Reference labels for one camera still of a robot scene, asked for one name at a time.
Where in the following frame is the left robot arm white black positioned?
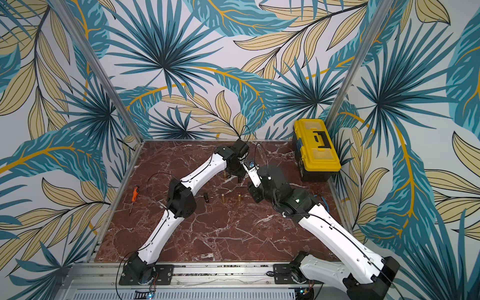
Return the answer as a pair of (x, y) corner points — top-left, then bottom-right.
(118, 139), (249, 286)

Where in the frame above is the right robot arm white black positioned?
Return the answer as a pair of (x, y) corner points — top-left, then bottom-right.
(245, 164), (400, 300)

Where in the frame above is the yellow black toolbox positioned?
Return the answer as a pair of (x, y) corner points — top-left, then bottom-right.
(292, 119), (341, 182)

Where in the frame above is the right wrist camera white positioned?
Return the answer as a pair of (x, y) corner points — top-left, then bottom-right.
(243, 161), (261, 188)

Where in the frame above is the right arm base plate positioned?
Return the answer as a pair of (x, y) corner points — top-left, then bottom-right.
(266, 264), (323, 285)

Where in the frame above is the orange handled screwdriver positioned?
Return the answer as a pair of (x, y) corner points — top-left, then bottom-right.
(129, 186), (140, 215)

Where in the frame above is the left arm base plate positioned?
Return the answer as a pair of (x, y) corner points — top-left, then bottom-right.
(118, 264), (174, 286)

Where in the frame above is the aluminium frame rail front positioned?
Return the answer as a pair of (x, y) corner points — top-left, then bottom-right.
(55, 261), (387, 300)

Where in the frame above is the aluminium corner post right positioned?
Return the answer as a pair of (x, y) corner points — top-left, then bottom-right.
(325, 0), (393, 130)

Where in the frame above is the aluminium corner post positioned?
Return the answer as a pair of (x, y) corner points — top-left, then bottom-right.
(325, 0), (393, 130)
(51, 0), (144, 144)

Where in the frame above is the aluminium corner post left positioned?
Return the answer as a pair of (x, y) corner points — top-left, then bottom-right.
(51, 0), (144, 144)

